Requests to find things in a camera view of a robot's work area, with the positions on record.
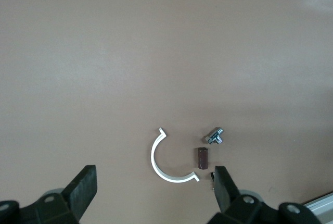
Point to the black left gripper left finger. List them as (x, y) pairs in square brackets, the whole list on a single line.
[(78, 195)]

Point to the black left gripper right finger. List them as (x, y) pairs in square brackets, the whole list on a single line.
[(229, 203)]

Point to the white drawer cabinet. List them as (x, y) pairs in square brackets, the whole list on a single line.
[(322, 205)]

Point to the brown terminal block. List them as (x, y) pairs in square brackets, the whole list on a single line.
[(202, 159)]

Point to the silver metal fitting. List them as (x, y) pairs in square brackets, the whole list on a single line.
[(213, 136)]

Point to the white semicircular clamp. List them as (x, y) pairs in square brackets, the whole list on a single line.
[(153, 156)]

